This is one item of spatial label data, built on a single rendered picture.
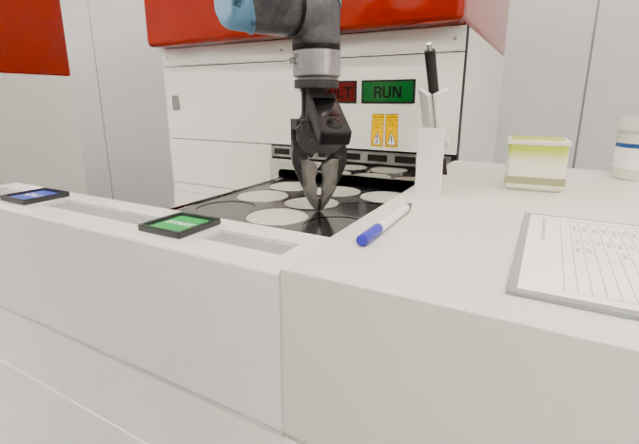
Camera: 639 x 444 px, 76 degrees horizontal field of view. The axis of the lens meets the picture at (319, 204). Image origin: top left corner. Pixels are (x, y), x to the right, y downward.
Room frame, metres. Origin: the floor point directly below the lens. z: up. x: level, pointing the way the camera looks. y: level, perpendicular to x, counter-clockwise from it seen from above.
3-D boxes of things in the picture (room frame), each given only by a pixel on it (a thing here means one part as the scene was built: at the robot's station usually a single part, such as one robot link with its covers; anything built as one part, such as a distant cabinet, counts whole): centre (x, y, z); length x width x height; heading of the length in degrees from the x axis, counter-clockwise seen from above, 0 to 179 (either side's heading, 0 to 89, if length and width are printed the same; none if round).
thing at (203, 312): (0.45, 0.25, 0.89); 0.55 x 0.09 x 0.14; 61
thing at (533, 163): (0.57, -0.30, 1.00); 0.07 x 0.07 x 0.07; 65
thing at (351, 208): (0.74, 0.02, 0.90); 0.34 x 0.34 x 0.01; 61
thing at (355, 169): (0.93, -0.07, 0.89); 0.44 x 0.02 x 0.10; 61
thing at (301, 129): (0.69, 0.01, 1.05); 0.09 x 0.08 x 0.12; 13
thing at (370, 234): (0.38, -0.07, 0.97); 0.14 x 0.01 x 0.01; 151
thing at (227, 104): (1.03, 0.08, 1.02); 0.81 x 0.03 x 0.40; 61
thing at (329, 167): (0.69, -0.01, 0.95); 0.06 x 0.03 x 0.09; 13
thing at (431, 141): (0.52, -0.15, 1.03); 0.06 x 0.04 x 0.13; 151
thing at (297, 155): (0.66, 0.02, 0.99); 0.05 x 0.02 x 0.09; 103
